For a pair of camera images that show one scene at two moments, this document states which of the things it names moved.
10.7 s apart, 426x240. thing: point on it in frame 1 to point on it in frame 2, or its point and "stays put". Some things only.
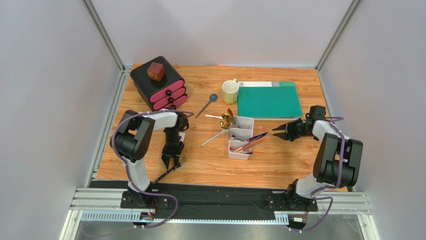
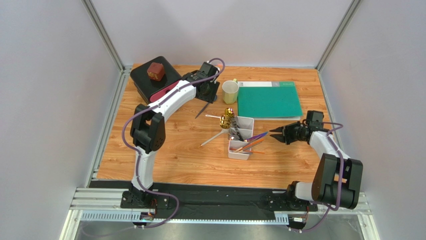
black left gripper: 167,153 to 209,98
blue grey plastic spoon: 213,97 stays put
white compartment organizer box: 242,128 stays put
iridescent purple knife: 255,137 stays put
